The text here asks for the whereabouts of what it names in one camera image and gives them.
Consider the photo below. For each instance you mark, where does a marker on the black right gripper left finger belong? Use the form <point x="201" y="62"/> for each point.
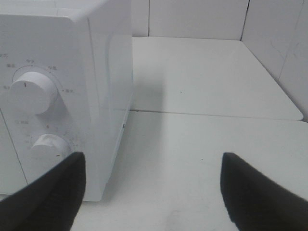
<point x="51" y="202"/>

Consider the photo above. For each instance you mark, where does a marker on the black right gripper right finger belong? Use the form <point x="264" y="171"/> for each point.
<point x="256" y="203"/>

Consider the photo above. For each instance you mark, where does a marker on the white microwave knob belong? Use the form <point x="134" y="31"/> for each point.
<point x="33" y="92"/>
<point x="49" y="150"/>

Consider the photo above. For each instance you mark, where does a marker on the white microwave oven body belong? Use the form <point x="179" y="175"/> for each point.
<point x="85" y="48"/>

